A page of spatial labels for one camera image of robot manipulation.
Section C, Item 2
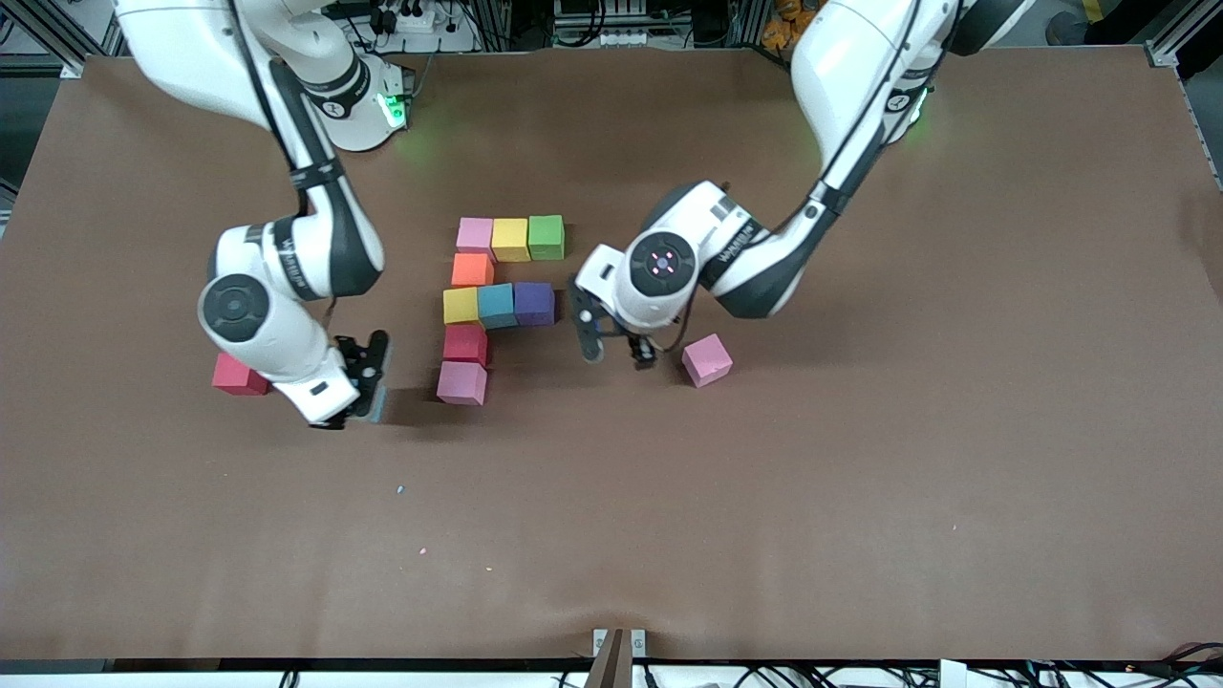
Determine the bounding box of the metal bracket plate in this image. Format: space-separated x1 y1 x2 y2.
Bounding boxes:
592 628 648 659

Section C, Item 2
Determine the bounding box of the grey equipment box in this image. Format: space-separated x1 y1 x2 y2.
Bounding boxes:
552 0 662 49

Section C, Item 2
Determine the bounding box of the purple foam cube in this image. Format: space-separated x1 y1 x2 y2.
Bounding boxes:
514 281 558 328

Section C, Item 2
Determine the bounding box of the green foam cube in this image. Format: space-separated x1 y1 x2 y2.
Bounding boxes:
528 215 566 261

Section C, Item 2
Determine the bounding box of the bag of orange items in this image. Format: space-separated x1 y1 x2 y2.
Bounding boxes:
762 0 804 51

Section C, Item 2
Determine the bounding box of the grey camera pole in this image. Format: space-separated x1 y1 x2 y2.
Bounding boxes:
584 628 634 688

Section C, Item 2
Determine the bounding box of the aluminium frame post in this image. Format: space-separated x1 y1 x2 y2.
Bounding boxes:
729 0 770 47
473 0 514 51

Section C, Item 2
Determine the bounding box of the red foam cube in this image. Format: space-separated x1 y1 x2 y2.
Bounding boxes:
442 324 490 367
211 352 274 396

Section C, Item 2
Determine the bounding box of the aluminium frame bar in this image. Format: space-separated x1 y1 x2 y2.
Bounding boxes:
0 0 87 79
1147 0 1223 70

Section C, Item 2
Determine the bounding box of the white power strip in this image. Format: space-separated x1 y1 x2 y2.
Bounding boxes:
371 2 437 33

